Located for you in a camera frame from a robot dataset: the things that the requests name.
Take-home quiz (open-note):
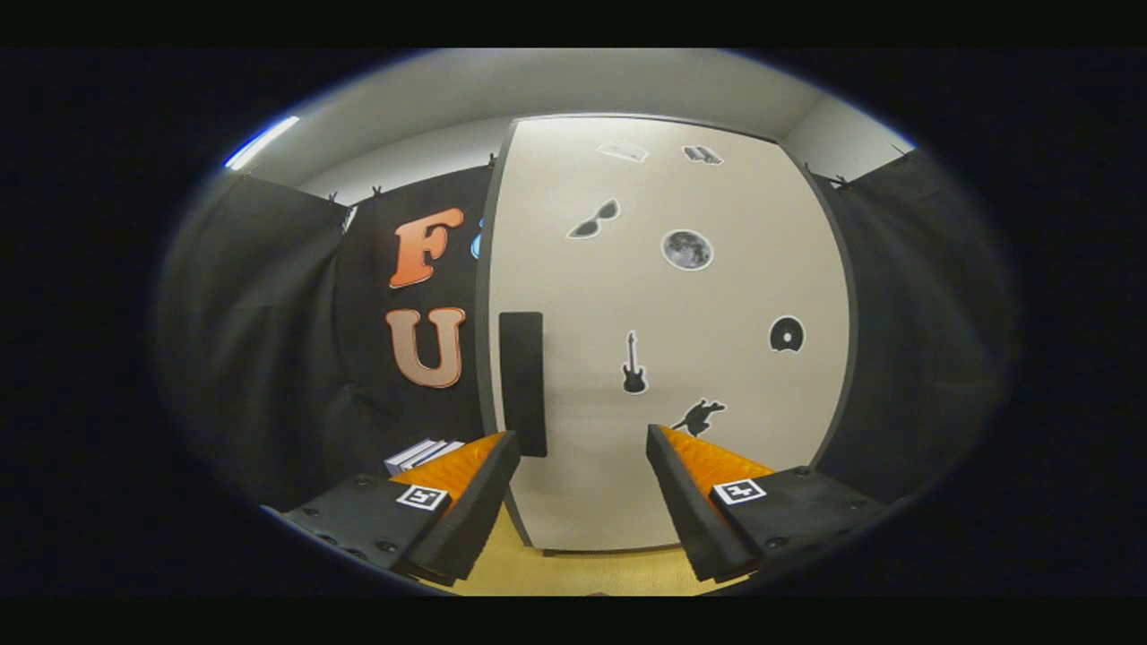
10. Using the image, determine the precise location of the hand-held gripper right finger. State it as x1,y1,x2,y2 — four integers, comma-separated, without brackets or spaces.
646,424,890,583

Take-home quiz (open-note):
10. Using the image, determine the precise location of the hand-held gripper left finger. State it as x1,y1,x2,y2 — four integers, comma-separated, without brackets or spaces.
262,431,522,588

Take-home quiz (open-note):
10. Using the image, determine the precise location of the black door handle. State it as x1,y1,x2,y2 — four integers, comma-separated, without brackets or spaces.
498,311,548,459

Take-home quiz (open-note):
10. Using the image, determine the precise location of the blue white book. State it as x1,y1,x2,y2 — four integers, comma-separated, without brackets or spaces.
384,439,449,477

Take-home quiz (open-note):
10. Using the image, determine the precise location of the grey cabinet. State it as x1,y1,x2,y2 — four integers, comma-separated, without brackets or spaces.
473,112,861,558

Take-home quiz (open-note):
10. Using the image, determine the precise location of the black backdrop cloth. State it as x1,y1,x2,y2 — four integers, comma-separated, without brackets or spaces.
157,148,1022,512

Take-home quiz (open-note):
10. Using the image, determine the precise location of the ceiling light panel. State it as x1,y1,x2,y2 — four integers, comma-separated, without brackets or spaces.
224,116,301,171

